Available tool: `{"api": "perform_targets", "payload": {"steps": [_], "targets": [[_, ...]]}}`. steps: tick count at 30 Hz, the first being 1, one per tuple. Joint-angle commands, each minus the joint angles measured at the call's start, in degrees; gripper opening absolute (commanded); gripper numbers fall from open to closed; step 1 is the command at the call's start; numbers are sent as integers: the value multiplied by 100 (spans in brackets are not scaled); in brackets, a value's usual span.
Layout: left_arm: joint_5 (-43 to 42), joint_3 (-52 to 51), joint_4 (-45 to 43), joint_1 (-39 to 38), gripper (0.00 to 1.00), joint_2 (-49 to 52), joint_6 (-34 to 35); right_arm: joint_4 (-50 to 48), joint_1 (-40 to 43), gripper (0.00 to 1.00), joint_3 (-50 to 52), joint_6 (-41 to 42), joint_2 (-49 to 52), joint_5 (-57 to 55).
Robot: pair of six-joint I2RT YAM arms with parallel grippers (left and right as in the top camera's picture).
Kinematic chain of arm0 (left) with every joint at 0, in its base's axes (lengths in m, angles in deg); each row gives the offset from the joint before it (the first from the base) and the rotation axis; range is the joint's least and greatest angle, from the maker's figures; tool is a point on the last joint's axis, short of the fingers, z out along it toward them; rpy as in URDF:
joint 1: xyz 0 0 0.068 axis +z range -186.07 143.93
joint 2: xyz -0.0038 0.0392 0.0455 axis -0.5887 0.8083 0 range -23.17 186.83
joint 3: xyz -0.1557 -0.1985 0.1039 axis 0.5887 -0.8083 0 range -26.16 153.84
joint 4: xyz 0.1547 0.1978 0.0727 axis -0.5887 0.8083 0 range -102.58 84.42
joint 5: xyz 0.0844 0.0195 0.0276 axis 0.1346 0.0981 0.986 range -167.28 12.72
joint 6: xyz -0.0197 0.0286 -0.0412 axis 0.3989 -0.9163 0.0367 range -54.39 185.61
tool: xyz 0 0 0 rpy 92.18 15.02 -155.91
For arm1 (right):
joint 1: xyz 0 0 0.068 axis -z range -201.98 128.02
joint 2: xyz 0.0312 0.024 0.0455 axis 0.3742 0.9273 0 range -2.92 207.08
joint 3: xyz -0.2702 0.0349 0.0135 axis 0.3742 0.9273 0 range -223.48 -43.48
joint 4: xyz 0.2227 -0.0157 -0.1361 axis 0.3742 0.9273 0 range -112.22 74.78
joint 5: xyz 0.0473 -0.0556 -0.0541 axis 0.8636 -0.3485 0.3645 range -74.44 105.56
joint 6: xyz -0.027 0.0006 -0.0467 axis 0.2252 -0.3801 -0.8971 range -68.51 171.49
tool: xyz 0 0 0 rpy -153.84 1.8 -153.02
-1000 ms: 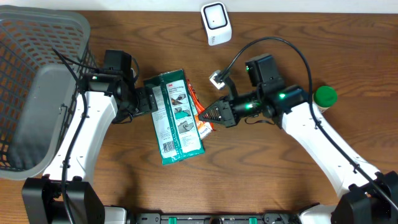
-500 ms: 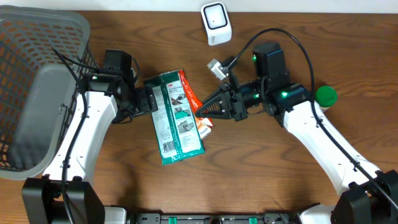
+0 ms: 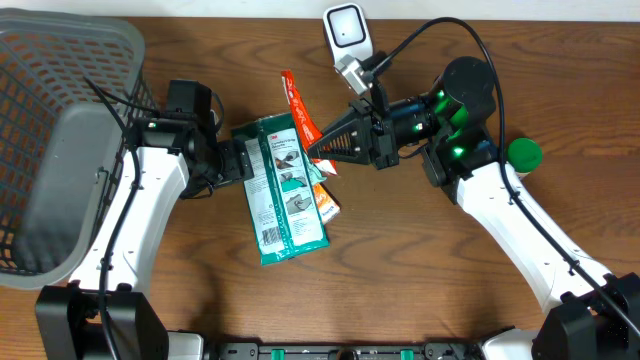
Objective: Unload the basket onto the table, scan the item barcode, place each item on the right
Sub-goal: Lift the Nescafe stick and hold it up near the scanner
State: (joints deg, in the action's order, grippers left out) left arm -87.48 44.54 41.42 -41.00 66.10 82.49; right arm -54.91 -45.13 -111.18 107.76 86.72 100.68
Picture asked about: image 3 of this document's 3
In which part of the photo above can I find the teal wet wipes packet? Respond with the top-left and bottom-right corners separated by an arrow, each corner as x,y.
306,162 -> 327,186

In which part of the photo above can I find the small orange snack box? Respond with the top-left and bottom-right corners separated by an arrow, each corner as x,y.
313,183 -> 341,225

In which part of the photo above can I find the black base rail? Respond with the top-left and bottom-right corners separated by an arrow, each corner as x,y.
217,342 -> 485,360

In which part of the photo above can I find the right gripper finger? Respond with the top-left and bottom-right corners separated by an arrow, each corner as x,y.
307,130 -> 372,165
321,98 -> 371,143

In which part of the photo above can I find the red Nescafe coffee sachet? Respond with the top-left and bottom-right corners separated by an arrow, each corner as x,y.
281,70 -> 338,176

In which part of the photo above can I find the white barcode scanner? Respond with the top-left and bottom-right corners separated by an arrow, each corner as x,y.
322,2 -> 373,64

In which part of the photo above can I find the green white 3M package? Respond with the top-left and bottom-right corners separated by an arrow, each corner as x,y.
231,113 -> 329,266

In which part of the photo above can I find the grey plastic shopping basket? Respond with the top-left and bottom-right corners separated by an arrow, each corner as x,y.
1,8 -> 154,290

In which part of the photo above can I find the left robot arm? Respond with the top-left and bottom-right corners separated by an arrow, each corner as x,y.
35,117 -> 253,359

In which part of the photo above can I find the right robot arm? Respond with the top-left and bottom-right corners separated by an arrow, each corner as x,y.
309,55 -> 639,359

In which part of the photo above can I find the green lid white jar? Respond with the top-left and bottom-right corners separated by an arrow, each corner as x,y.
507,137 -> 543,178

